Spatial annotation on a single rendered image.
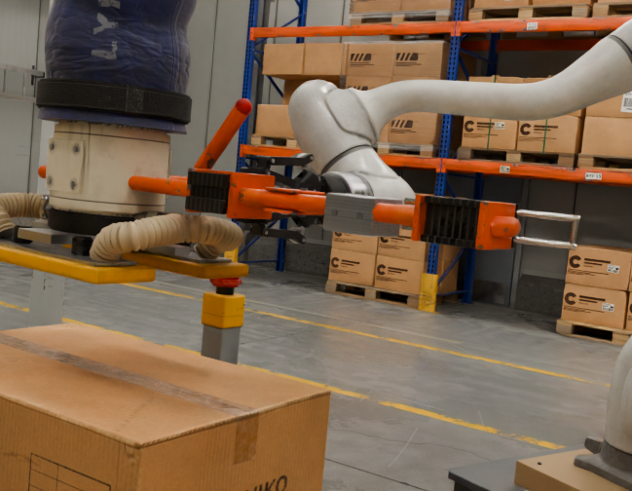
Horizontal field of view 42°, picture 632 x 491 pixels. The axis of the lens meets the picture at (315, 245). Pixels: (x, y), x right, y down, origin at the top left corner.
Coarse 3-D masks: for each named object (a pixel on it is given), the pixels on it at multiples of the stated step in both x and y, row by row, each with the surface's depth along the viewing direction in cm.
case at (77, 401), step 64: (0, 384) 113; (64, 384) 116; (128, 384) 119; (192, 384) 123; (256, 384) 126; (0, 448) 109; (64, 448) 102; (128, 448) 96; (192, 448) 102; (256, 448) 113; (320, 448) 127
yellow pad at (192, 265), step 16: (128, 256) 130; (144, 256) 128; (160, 256) 127; (176, 256) 126; (192, 256) 126; (176, 272) 124; (192, 272) 122; (208, 272) 121; (224, 272) 124; (240, 272) 127
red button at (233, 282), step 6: (210, 282) 179; (216, 282) 178; (222, 282) 177; (228, 282) 178; (234, 282) 178; (240, 282) 180; (216, 288) 180; (222, 288) 179; (228, 288) 179; (222, 294) 179; (228, 294) 179
